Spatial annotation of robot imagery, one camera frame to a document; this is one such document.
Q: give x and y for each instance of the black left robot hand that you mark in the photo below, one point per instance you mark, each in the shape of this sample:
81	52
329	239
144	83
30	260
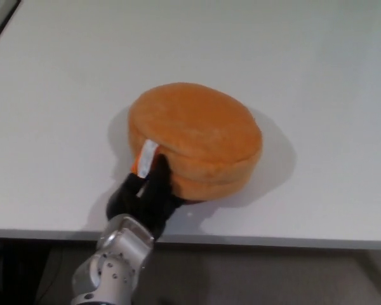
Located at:
149	197

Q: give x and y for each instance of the orange soft plush plate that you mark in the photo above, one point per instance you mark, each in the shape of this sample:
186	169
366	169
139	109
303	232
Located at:
197	146

